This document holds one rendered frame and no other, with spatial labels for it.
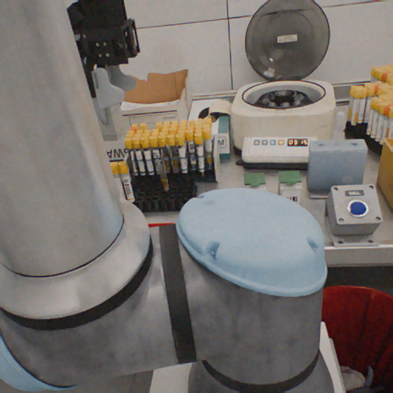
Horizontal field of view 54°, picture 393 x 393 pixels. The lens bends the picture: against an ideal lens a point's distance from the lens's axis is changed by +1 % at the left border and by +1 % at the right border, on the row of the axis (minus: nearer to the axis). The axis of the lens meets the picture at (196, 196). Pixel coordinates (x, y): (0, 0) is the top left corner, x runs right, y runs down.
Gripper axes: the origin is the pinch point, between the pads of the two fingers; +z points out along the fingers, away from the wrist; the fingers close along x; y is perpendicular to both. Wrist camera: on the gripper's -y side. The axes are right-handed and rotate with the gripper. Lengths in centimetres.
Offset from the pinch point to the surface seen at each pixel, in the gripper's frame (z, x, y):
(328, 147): 11.9, 6.9, 39.3
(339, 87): 18, 58, 49
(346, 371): 88, 10, 50
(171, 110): 8.3, 21.2, 6.3
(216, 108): 12.9, 32.7, 15.2
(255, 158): 19.0, 16.7, 25.4
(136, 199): 19.6, 1.4, 1.2
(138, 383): 110, 13, -19
